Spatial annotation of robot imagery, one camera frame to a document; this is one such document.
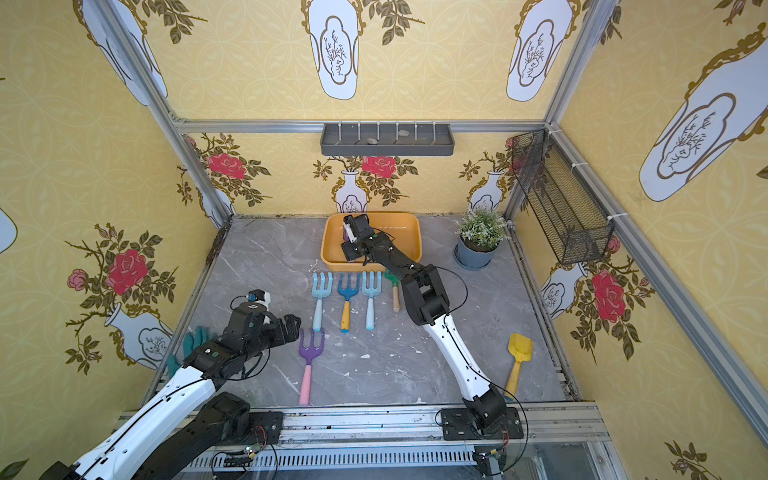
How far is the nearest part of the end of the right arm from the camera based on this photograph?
2.80 feet

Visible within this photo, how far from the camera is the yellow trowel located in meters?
0.81

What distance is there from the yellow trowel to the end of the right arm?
0.50 metres
